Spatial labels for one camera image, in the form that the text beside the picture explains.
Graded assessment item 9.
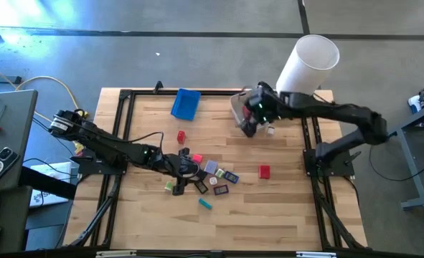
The white box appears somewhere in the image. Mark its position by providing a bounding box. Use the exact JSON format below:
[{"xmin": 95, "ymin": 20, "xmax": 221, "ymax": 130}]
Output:
[{"xmin": 30, "ymin": 161, "xmax": 72, "ymax": 209}]

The dark grey desk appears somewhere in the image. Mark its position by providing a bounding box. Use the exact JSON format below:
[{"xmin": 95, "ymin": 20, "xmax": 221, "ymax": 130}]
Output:
[{"xmin": 0, "ymin": 89, "xmax": 39, "ymax": 252}]

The white plastic bin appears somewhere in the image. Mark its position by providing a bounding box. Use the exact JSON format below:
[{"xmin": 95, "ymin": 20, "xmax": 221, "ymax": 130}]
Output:
[{"xmin": 229, "ymin": 89, "xmax": 273, "ymax": 133}]

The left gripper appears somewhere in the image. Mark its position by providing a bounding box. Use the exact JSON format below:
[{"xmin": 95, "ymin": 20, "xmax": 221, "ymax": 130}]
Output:
[{"xmin": 156, "ymin": 146, "xmax": 209, "ymax": 196}]

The white shade table lamp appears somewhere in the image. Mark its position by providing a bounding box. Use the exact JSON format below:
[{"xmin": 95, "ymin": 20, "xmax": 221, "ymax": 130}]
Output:
[{"xmin": 275, "ymin": 34, "xmax": 341, "ymax": 100}]

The grey metal table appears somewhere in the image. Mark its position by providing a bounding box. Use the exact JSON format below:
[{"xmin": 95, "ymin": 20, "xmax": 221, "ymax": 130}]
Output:
[{"xmin": 380, "ymin": 98, "xmax": 424, "ymax": 211}]

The lilac box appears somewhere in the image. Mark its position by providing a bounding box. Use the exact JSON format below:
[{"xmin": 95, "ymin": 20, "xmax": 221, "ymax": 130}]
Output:
[{"xmin": 204, "ymin": 159, "xmax": 219, "ymax": 175}]

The black floor cable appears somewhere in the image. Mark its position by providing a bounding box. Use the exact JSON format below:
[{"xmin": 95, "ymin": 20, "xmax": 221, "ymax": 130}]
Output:
[{"xmin": 368, "ymin": 143, "xmax": 424, "ymax": 182}]

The yellow floor cable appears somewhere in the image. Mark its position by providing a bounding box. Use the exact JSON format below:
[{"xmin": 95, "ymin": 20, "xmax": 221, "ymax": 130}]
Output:
[{"xmin": 0, "ymin": 60, "xmax": 87, "ymax": 155}]

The blue plastic bin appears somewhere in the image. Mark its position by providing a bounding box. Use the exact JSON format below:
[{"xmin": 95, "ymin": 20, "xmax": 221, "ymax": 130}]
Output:
[{"xmin": 170, "ymin": 87, "xmax": 202, "ymax": 122}]

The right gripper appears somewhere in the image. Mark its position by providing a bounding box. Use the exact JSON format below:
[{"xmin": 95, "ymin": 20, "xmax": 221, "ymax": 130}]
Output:
[{"xmin": 240, "ymin": 81, "xmax": 283, "ymax": 138}]

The smartphone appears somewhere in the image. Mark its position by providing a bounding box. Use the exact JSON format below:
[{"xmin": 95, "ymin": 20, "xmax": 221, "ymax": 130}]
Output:
[{"xmin": 0, "ymin": 146, "xmax": 19, "ymax": 193}]

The silver bracket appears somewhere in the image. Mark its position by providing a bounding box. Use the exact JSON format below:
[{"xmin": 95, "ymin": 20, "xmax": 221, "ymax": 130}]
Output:
[
  {"xmin": 95, "ymin": 249, "xmax": 137, "ymax": 258},
  {"xmin": 296, "ymin": 251, "xmax": 336, "ymax": 258}
]

